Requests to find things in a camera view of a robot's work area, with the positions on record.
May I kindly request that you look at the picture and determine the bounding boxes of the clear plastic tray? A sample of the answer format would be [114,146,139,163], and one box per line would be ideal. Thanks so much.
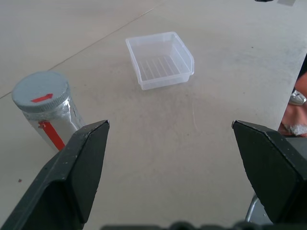
[125,31,195,91]

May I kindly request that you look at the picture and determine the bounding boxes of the white fluffy scrap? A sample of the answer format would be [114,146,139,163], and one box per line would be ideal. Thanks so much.
[284,123,307,137]

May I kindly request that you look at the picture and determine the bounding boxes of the silver metal tube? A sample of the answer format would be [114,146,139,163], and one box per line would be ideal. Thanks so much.
[244,193,267,223]

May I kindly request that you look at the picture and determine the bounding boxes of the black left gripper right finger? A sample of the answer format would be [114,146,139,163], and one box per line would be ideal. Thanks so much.
[231,120,307,230]

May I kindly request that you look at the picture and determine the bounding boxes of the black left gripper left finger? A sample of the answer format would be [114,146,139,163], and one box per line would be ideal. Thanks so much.
[0,119,110,230]

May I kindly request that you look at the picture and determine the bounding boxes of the shiny silver rounded object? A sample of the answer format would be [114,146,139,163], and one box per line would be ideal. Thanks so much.
[289,90,307,106]

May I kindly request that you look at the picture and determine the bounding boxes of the orange-red object beside table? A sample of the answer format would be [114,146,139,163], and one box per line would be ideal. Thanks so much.
[278,71,307,138]

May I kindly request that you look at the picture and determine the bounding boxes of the grey ribbed bottle cap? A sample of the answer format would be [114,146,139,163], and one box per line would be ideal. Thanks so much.
[11,71,71,113]

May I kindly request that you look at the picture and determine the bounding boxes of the grey-lidded silver jar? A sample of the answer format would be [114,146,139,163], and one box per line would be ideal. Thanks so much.
[22,94,87,152]

